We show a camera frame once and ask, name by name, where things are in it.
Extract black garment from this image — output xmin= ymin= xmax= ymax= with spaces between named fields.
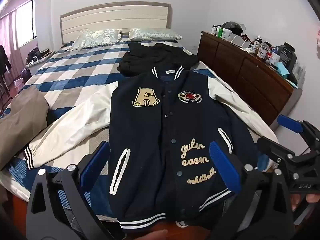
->
xmin=117 ymin=42 xmax=200 ymax=77

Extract black printer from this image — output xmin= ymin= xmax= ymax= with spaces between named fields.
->
xmin=277 ymin=42 xmax=298 ymax=72

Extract group of bottles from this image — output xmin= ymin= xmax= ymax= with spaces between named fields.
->
xmin=211 ymin=24 xmax=274 ymax=60

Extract window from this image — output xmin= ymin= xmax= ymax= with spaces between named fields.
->
xmin=15 ymin=0 xmax=37 ymax=48

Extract silver patterned pillow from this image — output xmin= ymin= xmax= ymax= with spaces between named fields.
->
xmin=71 ymin=29 xmax=122 ymax=50
xmin=128 ymin=27 xmax=183 ymax=42

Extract beige cloth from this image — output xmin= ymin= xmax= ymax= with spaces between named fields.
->
xmin=0 ymin=84 xmax=50 ymax=170

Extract person's left hand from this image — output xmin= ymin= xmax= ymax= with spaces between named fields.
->
xmin=125 ymin=229 xmax=168 ymax=240

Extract dark wooden dresser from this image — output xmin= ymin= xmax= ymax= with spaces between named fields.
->
xmin=197 ymin=31 xmax=298 ymax=133

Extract black helmet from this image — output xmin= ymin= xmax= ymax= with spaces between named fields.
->
xmin=221 ymin=21 xmax=247 ymax=37

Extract pink curtain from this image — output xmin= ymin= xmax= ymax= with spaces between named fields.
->
xmin=0 ymin=11 xmax=25 ymax=73

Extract dark hanging clothes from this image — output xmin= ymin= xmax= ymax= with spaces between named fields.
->
xmin=0 ymin=45 xmax=12 ymax=73

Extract dark bag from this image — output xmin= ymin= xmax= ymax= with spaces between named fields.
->
xmin=26 ymin=49 xmax=48 ymax=62

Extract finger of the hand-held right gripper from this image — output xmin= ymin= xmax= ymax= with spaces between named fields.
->
xmin=276 ymin=114 xmax=320 ymax=153
xmin=257 ymin=136 xmax=298 ymax=166

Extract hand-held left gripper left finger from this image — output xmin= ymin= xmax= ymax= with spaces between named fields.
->
xmin=25 ymin=141 xmax=125 ymax=240

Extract cream bed headboard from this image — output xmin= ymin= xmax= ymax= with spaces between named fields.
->
xmin=59 ymin=1 xmax=173 ymax=46

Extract navy cream varsity jacket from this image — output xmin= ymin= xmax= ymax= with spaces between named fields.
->
xmin=24 ymin=65 xmax=279 ymax=229

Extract white mattress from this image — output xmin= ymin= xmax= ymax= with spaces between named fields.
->
xmin=0 ymin=166 xmax=34 ymax=203

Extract white boxes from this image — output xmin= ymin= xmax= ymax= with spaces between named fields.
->
xmin=229 ymin=34 xmax=251 ymax=48

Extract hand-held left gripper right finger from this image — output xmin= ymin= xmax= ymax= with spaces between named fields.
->
xmin=209 ymin=141 xmax=294 ymax=240

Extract white nightstand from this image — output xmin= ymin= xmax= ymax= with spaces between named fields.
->
xmin=25 ymin=51 xmax=56 ymax=76

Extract light blue box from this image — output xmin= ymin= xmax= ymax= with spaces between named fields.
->
xmin=276 ymin=62 xmax=291 ymax=77

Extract person's right hand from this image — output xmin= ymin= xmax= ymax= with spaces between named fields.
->
xmin=291 ymin=193 xmax=320 ymax=212

